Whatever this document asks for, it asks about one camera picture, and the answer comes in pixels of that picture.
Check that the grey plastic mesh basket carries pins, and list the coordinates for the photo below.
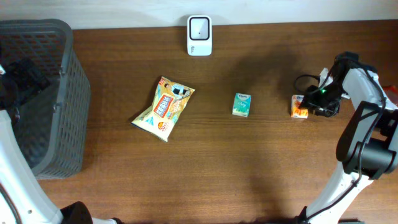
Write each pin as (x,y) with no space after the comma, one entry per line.
(51,127)

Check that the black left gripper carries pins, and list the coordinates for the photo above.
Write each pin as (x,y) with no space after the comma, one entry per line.
(32,81)

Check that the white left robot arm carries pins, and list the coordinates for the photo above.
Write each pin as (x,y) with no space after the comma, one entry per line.
(22,198)

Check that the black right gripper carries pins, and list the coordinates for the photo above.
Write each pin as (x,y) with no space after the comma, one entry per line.
(312,98)

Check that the yellow snack chip bag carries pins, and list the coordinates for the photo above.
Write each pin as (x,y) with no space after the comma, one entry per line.
(169,101)

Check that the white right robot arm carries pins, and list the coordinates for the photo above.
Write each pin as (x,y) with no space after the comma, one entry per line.
(367,147)

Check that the red Hacks candy bag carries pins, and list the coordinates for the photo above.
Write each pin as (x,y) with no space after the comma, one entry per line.
(391,92)

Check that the teal small carton box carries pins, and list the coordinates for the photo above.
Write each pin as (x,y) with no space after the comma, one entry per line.
(241,105)

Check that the white barcode scanner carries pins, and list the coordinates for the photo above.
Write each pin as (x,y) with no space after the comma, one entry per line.
(199,36)

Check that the orange small carton box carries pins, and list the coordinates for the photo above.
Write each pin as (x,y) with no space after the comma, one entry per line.
(296,112)

